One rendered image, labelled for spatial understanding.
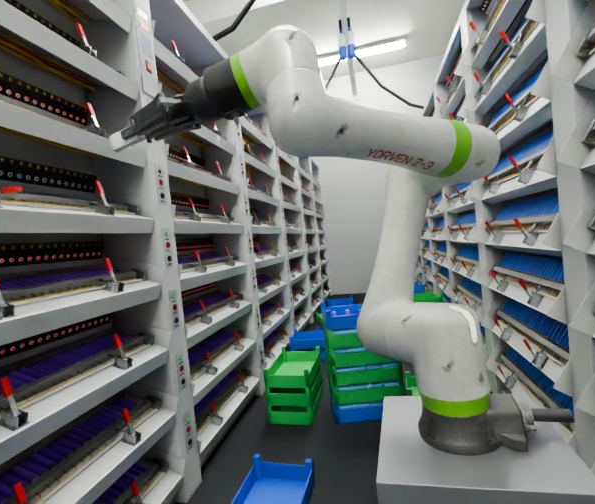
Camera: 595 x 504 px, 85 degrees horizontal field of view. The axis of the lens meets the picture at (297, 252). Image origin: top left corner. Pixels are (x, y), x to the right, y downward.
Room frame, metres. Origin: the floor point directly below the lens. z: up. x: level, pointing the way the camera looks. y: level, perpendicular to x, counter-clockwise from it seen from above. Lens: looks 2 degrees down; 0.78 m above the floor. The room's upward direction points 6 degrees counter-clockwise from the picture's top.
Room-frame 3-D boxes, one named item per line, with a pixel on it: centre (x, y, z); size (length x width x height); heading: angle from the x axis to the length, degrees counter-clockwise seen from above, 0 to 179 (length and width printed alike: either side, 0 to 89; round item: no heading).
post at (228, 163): (1.75, 0.34, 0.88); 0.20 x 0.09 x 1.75; 76
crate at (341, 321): (1.45, -0.24, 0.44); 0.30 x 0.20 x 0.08; 91
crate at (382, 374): (1.45, -0.24, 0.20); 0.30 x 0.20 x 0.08; 91
